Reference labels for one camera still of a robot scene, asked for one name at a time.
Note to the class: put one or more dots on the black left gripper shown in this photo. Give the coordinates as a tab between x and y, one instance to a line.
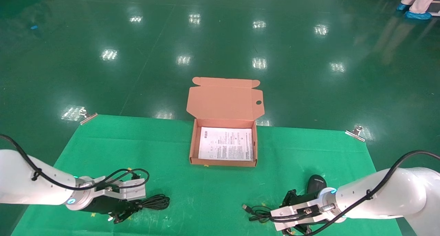
103	205

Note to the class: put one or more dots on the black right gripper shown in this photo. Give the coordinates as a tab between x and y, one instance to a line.
306	198

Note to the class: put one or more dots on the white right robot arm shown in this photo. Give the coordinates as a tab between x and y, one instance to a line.
395	191

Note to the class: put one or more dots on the orange cardboard box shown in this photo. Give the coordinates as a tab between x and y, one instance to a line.
223	102

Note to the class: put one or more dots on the green table cloth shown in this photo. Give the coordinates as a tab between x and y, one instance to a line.
206	194

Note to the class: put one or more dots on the white printed instruction sheet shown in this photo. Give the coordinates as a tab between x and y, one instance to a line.
225	143

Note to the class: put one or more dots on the silver metal binder clip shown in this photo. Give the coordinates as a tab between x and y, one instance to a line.
355	132
87	118

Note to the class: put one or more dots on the blue shoe cover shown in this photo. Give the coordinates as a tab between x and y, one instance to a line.
417	15
403	7

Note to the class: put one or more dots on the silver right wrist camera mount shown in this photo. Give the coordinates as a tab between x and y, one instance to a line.
292	212

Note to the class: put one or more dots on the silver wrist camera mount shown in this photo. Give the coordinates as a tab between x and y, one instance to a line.
292	212
132	191

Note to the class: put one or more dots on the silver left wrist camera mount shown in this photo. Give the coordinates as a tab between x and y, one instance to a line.
132	191

